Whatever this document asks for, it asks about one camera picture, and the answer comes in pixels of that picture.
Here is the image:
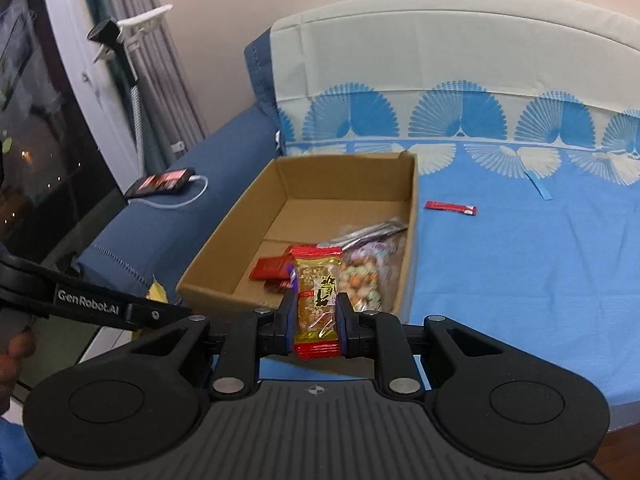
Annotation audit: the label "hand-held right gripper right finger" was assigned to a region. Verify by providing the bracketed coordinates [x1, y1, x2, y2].
[336, 292, 506, 401]

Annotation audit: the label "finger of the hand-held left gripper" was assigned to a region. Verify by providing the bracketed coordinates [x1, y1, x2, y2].
[125, 297, 195, 332]

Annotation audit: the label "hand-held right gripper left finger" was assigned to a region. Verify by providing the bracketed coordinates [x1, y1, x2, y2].
[127, 290, 298, 402]

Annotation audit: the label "peanut brittle packet red ends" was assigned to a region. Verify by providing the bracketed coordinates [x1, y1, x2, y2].
[290, 245, 345, 361]

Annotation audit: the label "dark red packet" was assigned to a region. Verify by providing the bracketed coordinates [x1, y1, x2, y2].
[249, 255, 295, 281]

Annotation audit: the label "dark purple snack bar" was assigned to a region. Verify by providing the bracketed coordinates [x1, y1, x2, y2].
[317, 217, 408, 251]

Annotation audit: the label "cardboard box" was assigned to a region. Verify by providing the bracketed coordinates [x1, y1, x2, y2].
[176, 151, 420, 325]

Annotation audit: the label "person's left hand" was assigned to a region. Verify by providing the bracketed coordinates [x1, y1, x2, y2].
[0, 332, 37, 413]

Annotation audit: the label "black smartphone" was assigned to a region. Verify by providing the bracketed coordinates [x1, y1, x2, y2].
[124, 168, 197, 199]

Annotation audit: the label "red stick snack packet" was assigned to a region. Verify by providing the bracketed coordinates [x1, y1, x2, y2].
[424, 200, 478, 217]

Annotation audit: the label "blue fan-print bedsheet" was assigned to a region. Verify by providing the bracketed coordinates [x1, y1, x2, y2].
[260, 0, 640, 406]

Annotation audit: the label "person's blue clothing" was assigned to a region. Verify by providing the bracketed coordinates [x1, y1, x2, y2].
[0, 415, 38, 480]

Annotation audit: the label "blue denim bed cover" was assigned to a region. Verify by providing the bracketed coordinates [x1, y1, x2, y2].
[75, 27, 283, 306]

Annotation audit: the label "white framed window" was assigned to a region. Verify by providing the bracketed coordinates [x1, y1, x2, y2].
[0, 0, 148, 271]

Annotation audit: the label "grey curtain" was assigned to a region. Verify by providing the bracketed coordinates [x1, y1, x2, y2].
[70, 0, 208, 171]

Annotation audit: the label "light blue strip wrapper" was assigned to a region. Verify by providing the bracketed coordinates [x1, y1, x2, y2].
[524, 170, 552, 202]

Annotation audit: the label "phone holder stand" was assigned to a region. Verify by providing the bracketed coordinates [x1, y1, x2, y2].
[87, 17, 148, 183]

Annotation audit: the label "smartphone with white cable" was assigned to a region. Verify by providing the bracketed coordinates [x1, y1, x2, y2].
[127, 174, 209, 211]

